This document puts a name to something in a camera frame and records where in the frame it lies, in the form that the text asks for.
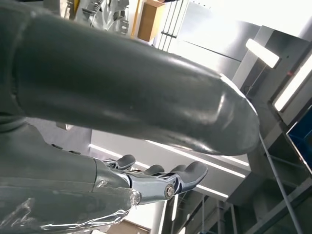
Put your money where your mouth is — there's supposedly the brown cardboard box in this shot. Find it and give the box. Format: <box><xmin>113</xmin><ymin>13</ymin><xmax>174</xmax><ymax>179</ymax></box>
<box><xmin>137</xmin><ymin>0</ymin><xmax>166</xmax><ymax>42</ymax></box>

